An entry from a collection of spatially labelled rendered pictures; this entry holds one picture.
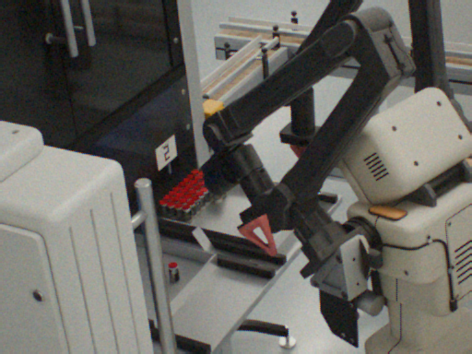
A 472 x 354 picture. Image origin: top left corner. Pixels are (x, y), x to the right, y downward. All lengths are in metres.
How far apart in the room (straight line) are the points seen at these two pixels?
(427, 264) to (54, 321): 0.72
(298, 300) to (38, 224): 2.39
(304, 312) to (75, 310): 2.24
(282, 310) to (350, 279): 1.82
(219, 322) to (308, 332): 1.36
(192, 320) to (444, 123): 0.70
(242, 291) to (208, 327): 0.14
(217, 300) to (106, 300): 0.80
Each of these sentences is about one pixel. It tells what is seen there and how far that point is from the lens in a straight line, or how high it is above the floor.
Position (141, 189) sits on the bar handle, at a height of 1.47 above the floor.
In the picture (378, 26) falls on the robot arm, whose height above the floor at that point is 1.60.
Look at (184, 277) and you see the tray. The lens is 2.23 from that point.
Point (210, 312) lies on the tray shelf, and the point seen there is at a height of 0.88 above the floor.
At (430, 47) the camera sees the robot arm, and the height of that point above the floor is 1.39.
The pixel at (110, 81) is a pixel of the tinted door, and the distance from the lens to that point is 2.24.
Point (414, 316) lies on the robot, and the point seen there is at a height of 0.98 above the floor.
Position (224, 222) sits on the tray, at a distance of 2.40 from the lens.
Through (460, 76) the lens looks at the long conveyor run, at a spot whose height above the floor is 0.90.
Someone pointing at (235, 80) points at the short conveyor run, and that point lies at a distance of 3.02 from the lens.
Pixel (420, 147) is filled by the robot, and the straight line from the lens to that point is 1.76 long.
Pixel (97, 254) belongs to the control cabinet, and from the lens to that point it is 1.33.
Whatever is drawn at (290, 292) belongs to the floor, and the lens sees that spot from 3.61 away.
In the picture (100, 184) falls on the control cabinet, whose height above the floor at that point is 1.54.
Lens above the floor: 2.18
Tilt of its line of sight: 30 degrees down
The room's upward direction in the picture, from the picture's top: 6 degrees counter-clockwise
